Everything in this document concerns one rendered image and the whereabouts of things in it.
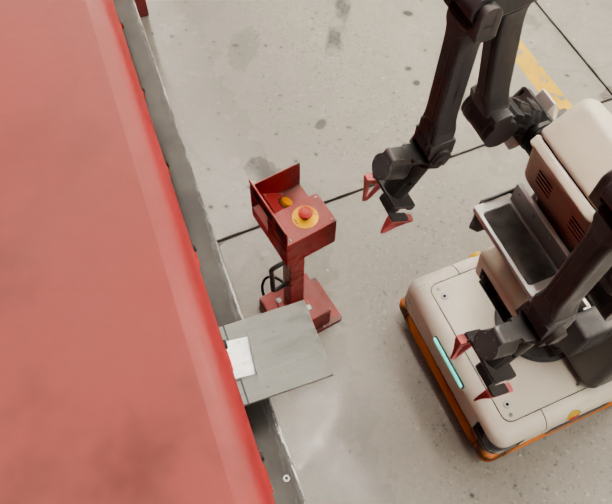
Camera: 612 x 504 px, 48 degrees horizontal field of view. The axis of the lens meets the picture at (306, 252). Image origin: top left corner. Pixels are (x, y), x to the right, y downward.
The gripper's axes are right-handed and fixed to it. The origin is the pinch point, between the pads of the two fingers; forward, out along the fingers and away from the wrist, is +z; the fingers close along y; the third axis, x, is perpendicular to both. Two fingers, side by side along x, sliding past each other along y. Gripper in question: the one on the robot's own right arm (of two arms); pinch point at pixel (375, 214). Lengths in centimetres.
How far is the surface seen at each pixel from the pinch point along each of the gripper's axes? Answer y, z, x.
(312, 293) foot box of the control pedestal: -23, 80, 36
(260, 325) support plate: 15.6, 15.5, -31.4
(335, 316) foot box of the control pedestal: -16, 87, 47
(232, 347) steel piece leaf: 18.0, 18.7, -38.0
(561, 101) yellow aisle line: -71, 26, 169
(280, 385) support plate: 29.5, 16.1, -32.4
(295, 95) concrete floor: -120, 75, 73
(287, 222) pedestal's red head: -17.9, 26.1, -3.6
